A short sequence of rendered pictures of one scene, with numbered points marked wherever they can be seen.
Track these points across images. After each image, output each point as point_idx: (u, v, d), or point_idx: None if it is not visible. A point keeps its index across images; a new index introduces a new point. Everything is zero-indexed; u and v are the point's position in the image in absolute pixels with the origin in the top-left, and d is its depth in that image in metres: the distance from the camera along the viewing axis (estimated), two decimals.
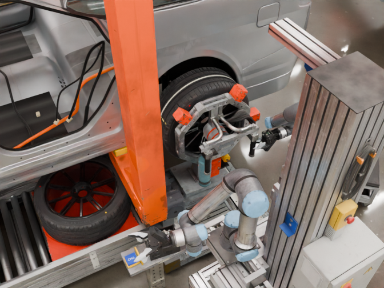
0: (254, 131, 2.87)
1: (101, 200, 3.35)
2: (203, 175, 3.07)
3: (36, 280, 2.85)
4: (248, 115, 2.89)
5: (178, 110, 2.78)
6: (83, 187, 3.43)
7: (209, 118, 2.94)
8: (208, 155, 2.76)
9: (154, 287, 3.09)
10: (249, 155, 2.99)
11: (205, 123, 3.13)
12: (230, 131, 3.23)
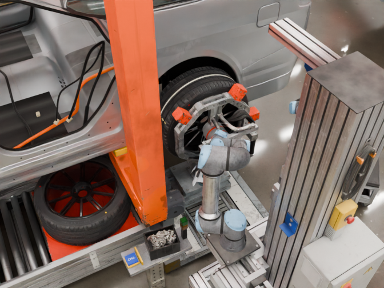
0: (253, 130, 2.87)
1: (101, 200, 3.35)
2: (203, 175, 3.07)
3: (36, 280, 2.85)
4: (247, 114, 2.89)
5: (177, 109, 2.78)
6: (83, 187, 3.43)
7: (208, 117, 2.95)
8: None
9: (154, 287, 3.09)
10: None
11: (204, 123, 3.13)
12: (230, 131, 3.23)
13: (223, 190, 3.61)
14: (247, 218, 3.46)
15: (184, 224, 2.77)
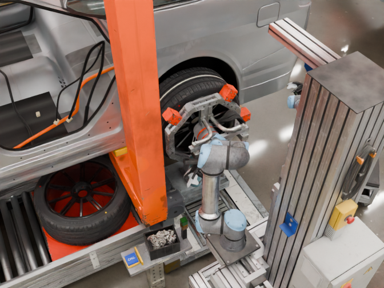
0: (243, 131, 2.87)
1: (101, 200, 3.35)
2: None
3: (36, 280, 2.85)
4: (238, 115, 2.88)
5: (167, 110, 2.78)
6: (83, 187, 3.43)
7: (199, 118, 2.94)
8: (198, 155, 2.76)
9: (154, 287, 3.09)
10: None
11: (196, 123, 3.13)
12: (221, 131, 3.23)
13: (222, 188, 3.62)
14: (247, 218, 3.46)
15: (184, 224, 2.77)
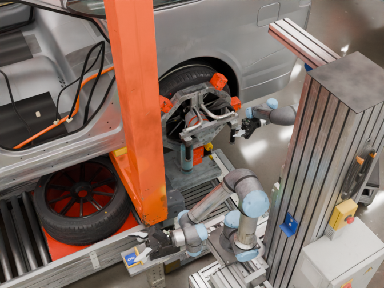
0: (233, 118, 2.95)
1: (101, 200, 3.35)
2: (185, 163, 3.14)
3: (36, 280, 2.85)
4: (228, 103, 2.96)
5: None
6: (83, 187, 3.43)
7: (190, 106, 3.02)
8: (188, 142, 2.84)
9: (154, 287, 3.09)
10: (230, 142, 3.07)
11: (187, 112, 3.21)
12: (212, 120, 3.31)
13: (214, 176, 3.70)
14: None
15: None
